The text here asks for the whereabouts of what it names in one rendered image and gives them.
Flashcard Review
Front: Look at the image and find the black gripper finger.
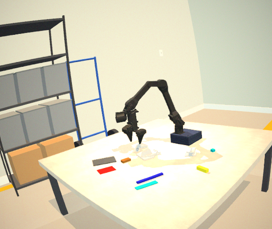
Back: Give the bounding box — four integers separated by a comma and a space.
124, 132, 132, 142
136, 134, 145, 144

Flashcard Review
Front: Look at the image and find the red flat rectangular plate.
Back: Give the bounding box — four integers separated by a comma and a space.
97, 166, 116, 174

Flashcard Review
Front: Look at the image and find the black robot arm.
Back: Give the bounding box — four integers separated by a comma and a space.
115, 80, 185, 135

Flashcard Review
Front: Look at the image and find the orange rectangular block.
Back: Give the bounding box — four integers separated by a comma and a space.
121, 158, 131, 163

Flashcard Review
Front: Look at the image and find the cyan flat bar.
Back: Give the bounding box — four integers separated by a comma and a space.
134, 180, 158, 190

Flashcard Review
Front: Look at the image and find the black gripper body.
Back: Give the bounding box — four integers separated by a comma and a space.
127, 120, 147, 135

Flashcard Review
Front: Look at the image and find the yellow rectangular block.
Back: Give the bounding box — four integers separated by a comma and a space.
197, 166, 209, 173

